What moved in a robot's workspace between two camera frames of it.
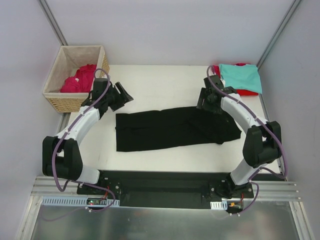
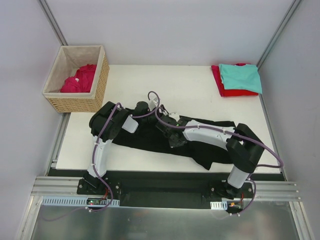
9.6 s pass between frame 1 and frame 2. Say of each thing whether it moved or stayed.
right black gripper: moved
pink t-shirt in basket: stayed
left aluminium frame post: stayed
